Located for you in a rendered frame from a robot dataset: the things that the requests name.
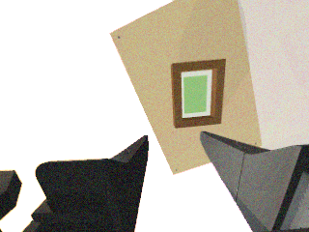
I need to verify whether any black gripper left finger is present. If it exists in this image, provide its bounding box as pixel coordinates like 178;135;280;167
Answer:
35;135;149;232

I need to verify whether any brown wooden picture frame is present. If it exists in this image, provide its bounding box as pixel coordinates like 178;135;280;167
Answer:
171;59;226;129

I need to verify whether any tan flat square board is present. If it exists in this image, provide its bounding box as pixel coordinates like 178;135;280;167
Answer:
110;0;263;176

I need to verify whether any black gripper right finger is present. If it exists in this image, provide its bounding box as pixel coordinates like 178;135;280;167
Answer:
200;131;309;232

